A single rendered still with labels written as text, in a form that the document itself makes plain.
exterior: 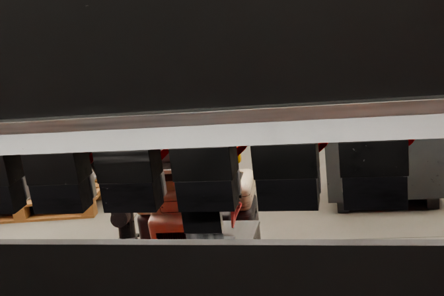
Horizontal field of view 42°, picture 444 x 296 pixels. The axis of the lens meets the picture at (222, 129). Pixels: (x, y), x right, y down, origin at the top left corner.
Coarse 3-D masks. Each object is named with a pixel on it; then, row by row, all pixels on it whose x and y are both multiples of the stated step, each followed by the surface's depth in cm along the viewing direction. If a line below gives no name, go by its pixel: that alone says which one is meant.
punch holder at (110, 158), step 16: (96, 160) 143; (112, 160) 142; (128, 160) 141; (144, 160) 140; (160, 160) 147; (96, 176) 145; (112, 176) 144; (128, 176) 143; (144, 176) 142; (160, 176) 148; (112, 192) 145; (128, 192) 144; (144, 192) 143; (160, 192) 147; (112, 208) 146; (128, 208) 145; (144, 208) 144
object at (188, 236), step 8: (184, 216) 146; (192, 216) 145; (200, 216) 145; (208, 216) 144; (216, 216) 144; (184, 224) 147; (192, 224) 146; (200, 224) 146; (208, 224) 145; (216, 224) 145; (184, 232) 147; (192, 232) 147; (200, 232) 146; (208, 232) 146; (216, 232) 145
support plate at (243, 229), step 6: (228, 222) 175; (240, 222) 174; (246, 222) 173; (252, 222) 173; (258, 222) 172; (228, 228) 171; (234, 228) 170; (240, 228) 170; (246, 228) 170; (252, 228) 169; (228, 234) 167; (234, 234) 167; (240, 234) 166; (246, 234) 166; (252, 234) 165
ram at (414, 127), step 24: (312, 120) 128; (336, 120) 127; (360, 120) 126; (384, 120) 125; (408, 120) 124; (432, 120) 123; (0, 144) 148; (24, 144) 147; (48, 144) 145; (72, 144) 144; (96, 144) 142; (120, 144) 141; (144, 144) 139; (168, 144) 138; (192, 144) 136; (216, 144) 135; (240, 144) 134; (264, 144) 132
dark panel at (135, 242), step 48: (0, 240) 98; (48, 240) 96; (96, 240) 94; (144, 240) 92; (192, 240) 90; (240, 240) 88; (288, 240) 87; (336, 240) 85; (384, 240) 83; (432, 240) 82; (0, 288) 100; (48, 288) 97; (96, 288) 95; (144, 288) 93; (192, 288) 91; (240, 288) 89; (288, 288) 87; (336, 288) 86; (384, 288) 84; (432, 288) 82
